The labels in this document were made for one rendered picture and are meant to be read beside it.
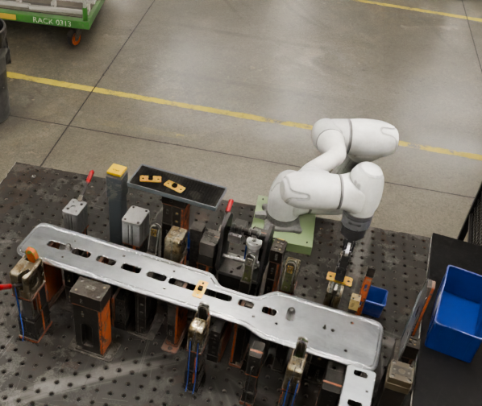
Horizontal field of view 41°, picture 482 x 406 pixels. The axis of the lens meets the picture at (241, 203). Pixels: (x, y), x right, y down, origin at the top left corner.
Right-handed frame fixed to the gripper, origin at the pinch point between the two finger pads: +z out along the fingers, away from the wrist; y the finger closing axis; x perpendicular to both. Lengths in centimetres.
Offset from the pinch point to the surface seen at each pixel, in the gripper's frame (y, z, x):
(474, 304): -29, 26, 50
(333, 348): 7.7, 29.2, 4.4
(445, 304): -25, 26, 40
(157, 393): 27, 59, -52
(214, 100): -287, 128, -133
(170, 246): -12, 24, -63
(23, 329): 23, 54, -108
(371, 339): -1.1, 29.2, 16.3
